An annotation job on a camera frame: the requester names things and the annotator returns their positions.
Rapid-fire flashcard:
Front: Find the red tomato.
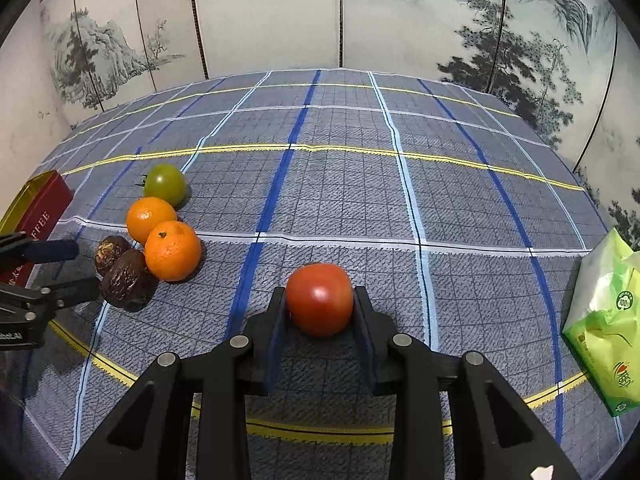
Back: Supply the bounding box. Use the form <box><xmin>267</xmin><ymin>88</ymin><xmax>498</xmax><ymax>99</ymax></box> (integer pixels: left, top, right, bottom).
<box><xmin>285</xmin><ymin>262</ymin><xmax>354</xmax><ymax>338</ymax></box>

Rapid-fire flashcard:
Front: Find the painted folding screen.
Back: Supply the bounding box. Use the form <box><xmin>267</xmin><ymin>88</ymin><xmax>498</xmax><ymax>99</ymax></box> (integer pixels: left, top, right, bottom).
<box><xmin>40</xmin><ymin>0</ymin><xmax>640</xmax><ymax>251</ymax></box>

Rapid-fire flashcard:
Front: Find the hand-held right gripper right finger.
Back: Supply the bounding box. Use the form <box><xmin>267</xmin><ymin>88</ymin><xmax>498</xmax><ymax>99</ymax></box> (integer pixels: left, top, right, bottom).
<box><xmin>352</xmin><ymin>285</ymin><xmax>583</xmax><ymax>480</ymax></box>

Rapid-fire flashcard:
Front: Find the green tomato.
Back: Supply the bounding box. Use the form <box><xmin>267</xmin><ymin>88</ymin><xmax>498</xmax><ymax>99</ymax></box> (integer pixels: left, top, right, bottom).
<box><xmin>140</xmin><ymin>163</ymin><xmax>187</xmax><ymax>208</ymax></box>

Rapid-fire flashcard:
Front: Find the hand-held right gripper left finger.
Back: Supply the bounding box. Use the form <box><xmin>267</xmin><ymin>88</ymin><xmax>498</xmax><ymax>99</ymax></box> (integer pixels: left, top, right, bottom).
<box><xmin>60</xmin><ymin>287</ymin><xmax>289</xmax><ymax>480</ymax></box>

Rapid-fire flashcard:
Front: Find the red and gold tin box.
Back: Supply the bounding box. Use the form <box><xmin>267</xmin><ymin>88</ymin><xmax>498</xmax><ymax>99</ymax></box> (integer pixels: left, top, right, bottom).
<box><xmin>0</xmin><ymin>170</ymin><xmax>75</xmax><ymax>286</ymax></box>

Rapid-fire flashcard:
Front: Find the dark brown mangosteen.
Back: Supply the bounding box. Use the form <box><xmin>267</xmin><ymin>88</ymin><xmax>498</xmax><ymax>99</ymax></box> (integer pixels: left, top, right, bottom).
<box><xmin>94</xmin><ymin>235</ymin><xmax>133</xmax><ymax>277</ymax></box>
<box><xmin>100</xmin><ymin>250</ymin><xmax>157</xmax><ymax>312</ymax></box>

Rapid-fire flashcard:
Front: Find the orange mandarin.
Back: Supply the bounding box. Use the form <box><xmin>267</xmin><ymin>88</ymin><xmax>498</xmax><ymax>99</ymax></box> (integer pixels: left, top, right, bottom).
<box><xmin>144</xmin><ymin>220</ymin><xmax>203</xmax><ymax>282</ymax></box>
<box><xmin>125</xmin><ymin>196</ymin><xmax>178</xmax><ymax>246</ymax></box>

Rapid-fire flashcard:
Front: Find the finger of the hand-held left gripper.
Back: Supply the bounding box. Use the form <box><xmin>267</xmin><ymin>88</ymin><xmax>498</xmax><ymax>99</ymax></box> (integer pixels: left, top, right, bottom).
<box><xmin>24</xmin><ymin>276</ymin><xmax>101</xmax><ymax>322</ymax></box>
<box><xmin>0</xmin><ymin>231</ymin><xmax>80</xmax><ymax>265</ymax></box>

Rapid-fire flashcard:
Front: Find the green tissue pack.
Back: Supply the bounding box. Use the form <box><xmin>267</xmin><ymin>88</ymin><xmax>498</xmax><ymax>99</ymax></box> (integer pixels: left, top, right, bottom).
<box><xmin>561</xmin><ymin>226</ymin><xmax>640</xmax><ymax>418</ymax></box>

